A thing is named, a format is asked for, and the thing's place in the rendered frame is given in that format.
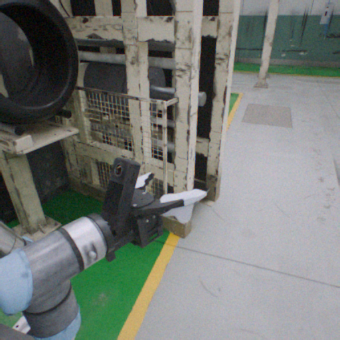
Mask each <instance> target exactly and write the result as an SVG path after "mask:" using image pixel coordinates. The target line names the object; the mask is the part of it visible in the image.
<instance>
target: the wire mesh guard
mask: <svg viewBox="0 0 340 340"><path fill-rule="evenodd" d="M75 90H81V92H82V91H85V93H86V91H87V92H88V93H89V92H91V93H93V92H94V93H99V94H103V95H104V94H106V95H110V96H115V97H116V96H117V97H121V98H124V101H125V98H128V101H129V100H137V108H138V101H140V102H141V104H142V102H147V103H151V111H147V109H146V110H144V109H143V107H142V109H141V110H142V117H143V116H145V115H143V110H144V111H147V112H151V119H152V118H155V117H152V104H159V105H163V108H162V129H160V130H159V131H162V135H161V136H162V145H163V146H162V147H163V151H162V152H163V156H162V157H163V161H162V162H163V184H162V185H163V191H164V195H167V102H166V101H161V100H157V99H153V98H145V97H141V96H132V95H129V94H120V93H117V92H109V91H104V90H97V89H91V88H85V87H79V86H76V87H75ZM138 109H140V108H138ZM155 113H157V112H155ZM55 117H56V122H57V123H58V124H64V122H63V123H60V120H61V119H60V118H59V117H58V116H55ZM148 117H150V116H148V115H147V127H148ZM156 118H157V117H156ZM149 123H151V122H149ZM153 124H155V123H153ZM153 124H152V127H148V128H152V140H153V139H154V138H153V134H154V133H153ZM156 124H158V123H156ZM157 130H158V129H157ZM147 133H148V142H146V141H145V137H146V136H145V134H144V135H143V144H144V143H145V142H146V143H149V138H150V137H149V132H147ZM141 136H142V135H141ZM158 141H159V140H158V136H157V154H155V155H157V156H158ZM60 142H61V146H62V152H63V155H64V158H65V162H66V168H67V171H68V175H69V176H70V177H73V178H75V179H78V180H80V181H83V182H85V183H89V184H91V185H92V186H94V187H97V188H99V189H102V190H104V191H107V189H108V188H106V184H105V187H103V186H104V185H102V184H101V185H102V186H100V185H99V184H97V181H96V183H94V182H95V181H93V182H91V180H90V181H89V180H88V179H86V178H85V179H83V178H84V177H83V178H81V175H82V173H81V175H79V177H78V176H77V174H76V175H74V172H73V174H70V173H69V171H71V170H70V169H71V168H70V167H69V165H70V164H69V160H68V159H69V158H68V154H67V150H66V144H65V141H64V139H61V140H60ZM160 146H161V145H160ZM68 151H69V149H68ZM160 156H161V155H160ZM157 165H158V169H157V170H158V173H157V174H158V178H157V179H158V182H157V183H158V184H159V175H161V174H159V164H157ZM160 171H161V170H160ZM152 173H155V166H153V172H152ZM160 184H161V183H160ZM161 193H162V192H161Z"/></svg>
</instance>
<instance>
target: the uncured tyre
mask: <svg viewBox="0 0 340 340"><path fill-rule="evenodd" d="M0 12H1V13H3V14H4V15H6V16H8V17H10V19H11V20H12V21H14V22H16V24H18V26H19V28H20V29H21V30H22V31H23V32H24V33H25V35H26V36H27V39H28V41H29V43H30V46H31V50H32V53H33V72H32V75H31V78H30V80H29V83H28V84H27V85H26V86H25V87H24V88H23V89H22V90H21V91H20V92H19V93H17V94H15V95H14V96H9V97H5V96H4V95H3V94H2V93H0V120H1V121H4V122H8V124H13V123H17V124H23V125H28V124H32V123H37V122H42V121H45V120H47V119H49V118H51V117H53V116H55V114H57V113H58V112H59V111H61V110H62V109H63V108H64V107H65V105H66V104H67V102H68V101H69V99H70V97H72V94H73V92H74V89H75V87H76V82H77V78H78V53H77V48H76V43H75V41H74V37H73V34H72V31H71V30H70V27H69V25H68V23H67V22H66V21H65V19H64V17H63V16H62V14H61V13H60V11H59V10H58V9H57V8H56V7H55V6H54V5H53V4H52V3H51V2H50V1H49V0H0Z"/></svg>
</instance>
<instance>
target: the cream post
mask: <svg viewBox="0 0 340 340"><path fill-rule="evenodd" d="M0 93H2V94H3V95H4V96H5V97H8V93H7V89H6V86H5V83H4V79H3V75H1V71H0ZM0 170H1V173H2V176H3V178H4V180H5V183H6V186H7V189H8V192H9V194H10V197H11V200H12V203H13V206H14V209H15V211H16V213H17V216H18V218H19V222H20V224H21V227H22V226H23V225H24V226H25V228H26V229H27V232H28V233H29V234H31V235H33V234H34V233H36V232H38V231H39V230H40V229H39V226H38V224H41V226H42V228H44V227H45V226H46V225H47V224H46V220H45V217H44V213H43V209H42V205H41V202H40V201H39V196H38V194H37V190H36V187H35V182H34V180H33V176H32V173H31V169H30V165H29V162H28V161H27V157H26V154H22V155H21V156H19V157H17V156H16V155H13V154H12V153H9V152H7V151H4V150H1V149H0Z"/></svg>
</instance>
